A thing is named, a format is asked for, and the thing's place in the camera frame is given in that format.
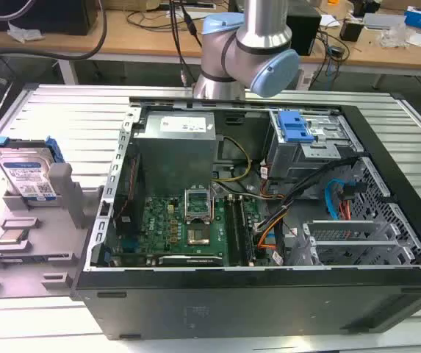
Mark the hard disk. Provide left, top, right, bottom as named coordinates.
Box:
left=0, top=135, right=66, bottom=207

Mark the metal disk bay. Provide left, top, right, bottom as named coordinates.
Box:
left=263, top=109, right=364, bottom=182

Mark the crumpled white plastic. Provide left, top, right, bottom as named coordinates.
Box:
left=7, top=22, right=46, bottom=44

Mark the large black box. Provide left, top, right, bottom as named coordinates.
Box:
left=0, top=0, right=99, bottom=37

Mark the CPU with silver top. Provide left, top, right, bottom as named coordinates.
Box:
left=0, top=229, right=28, bottom=246

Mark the grey parts rack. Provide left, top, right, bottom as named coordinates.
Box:
left=0, top=163, right=105, bottom=299

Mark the dark RAM stick on rack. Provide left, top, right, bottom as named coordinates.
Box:
left=0, top=255, right=55, bottom=264

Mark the wooden desk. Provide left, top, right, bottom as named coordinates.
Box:
left=0, top=7, right=421, bottom=76

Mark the black case fan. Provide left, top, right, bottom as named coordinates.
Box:
left=113, top=153, right=147, bottom=237

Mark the grey power supply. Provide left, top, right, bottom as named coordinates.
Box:
left=132, top=111, right=219, bottom=200

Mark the green motherboard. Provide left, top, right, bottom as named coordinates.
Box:
left=136, top=194, right=270, bottom=268

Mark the metal socket cover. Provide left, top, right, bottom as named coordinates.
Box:
left=183, top=187, right=213, bottom=226

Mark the CPU socket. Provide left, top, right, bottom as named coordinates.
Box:
left=186, top=226, right=212, bottom=247

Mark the black graphics card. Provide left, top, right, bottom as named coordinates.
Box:
left=157, top=254, right=226, bottom=267

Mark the installed RAM stick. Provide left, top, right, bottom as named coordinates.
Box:
left=237, top=198, right=257, bottom=267

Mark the blue plastic bay latch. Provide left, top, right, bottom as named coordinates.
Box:
left=277, top=111, right=315, bottom=145

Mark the black open PC case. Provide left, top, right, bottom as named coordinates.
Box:
left=71, top=96, right=421, bottom=341

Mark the black computer tower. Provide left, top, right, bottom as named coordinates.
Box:
left=286, top=4, right=323, bottom=57

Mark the small black box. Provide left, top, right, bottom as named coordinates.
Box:
left=339, top=19, right=364, bottom=43

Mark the grey metal drive cage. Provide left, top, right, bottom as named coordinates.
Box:
left=289, top=219, right=410, bottom=267

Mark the flat grey box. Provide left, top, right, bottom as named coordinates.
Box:
left=361, top=13, right=406, bottom=31

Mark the clear plastic bag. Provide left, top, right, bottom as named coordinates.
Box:
left=378, top=24, right=417, bottom=49

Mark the thick black cable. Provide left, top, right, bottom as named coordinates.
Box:
left=0, top=0, right=109, bottom=63

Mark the thin black hanging cable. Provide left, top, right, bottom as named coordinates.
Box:
left=168, top=0, right=204, bottom=88

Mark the yellow and black wire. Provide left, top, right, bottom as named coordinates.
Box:
left=212, top=135, right=253, bottom=183

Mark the orange flat wire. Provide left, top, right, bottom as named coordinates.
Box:
left=256, top=216, right=281, bottom=252

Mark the black cable bundle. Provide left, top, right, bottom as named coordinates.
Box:
left=256, top=155, right=362, bottom=237

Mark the blue wire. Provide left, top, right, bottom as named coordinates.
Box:
left=323, top=178, right=344, bottom=222

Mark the orange wire with black plug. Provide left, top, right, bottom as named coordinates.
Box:
left=337, top=183, right=365, bottom=222

